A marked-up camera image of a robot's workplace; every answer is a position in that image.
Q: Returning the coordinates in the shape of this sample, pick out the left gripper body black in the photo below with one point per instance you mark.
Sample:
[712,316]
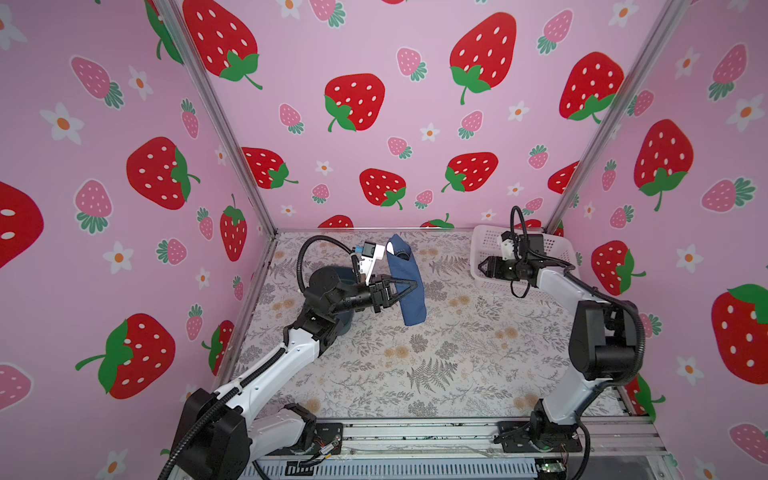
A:
[374,297]

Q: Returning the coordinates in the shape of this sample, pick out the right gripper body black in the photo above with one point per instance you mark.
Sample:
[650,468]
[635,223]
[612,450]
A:
[511,269]

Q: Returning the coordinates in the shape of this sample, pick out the blue paper napkin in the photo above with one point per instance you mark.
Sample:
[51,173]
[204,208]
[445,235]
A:
[402,264]

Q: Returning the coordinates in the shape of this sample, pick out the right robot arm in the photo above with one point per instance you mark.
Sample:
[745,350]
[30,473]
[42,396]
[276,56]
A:
[605,349]

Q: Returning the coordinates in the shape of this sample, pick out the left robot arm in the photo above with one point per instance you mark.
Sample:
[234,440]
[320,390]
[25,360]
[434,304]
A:
[221,432]

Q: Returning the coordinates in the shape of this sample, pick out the white plastic basket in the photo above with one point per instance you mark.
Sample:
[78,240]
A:
[552,256]

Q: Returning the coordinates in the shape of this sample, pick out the dark teal plastic bin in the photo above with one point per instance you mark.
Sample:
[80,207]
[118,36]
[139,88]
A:
[329,287]

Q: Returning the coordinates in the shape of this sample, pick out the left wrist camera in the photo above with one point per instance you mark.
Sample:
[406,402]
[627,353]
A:
[364,259]

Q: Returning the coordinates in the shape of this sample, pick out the aluminium corner post right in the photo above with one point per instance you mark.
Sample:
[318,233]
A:
[659,35]

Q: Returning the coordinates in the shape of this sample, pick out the aluminium corner post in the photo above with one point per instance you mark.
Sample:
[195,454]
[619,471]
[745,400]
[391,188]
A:
[215,44]
[659,35]

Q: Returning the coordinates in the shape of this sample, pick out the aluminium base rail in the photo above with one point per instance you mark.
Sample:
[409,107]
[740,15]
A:
[464,448]

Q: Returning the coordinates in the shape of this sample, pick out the aluminium corner post left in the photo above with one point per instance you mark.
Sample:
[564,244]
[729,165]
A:
[215,44]

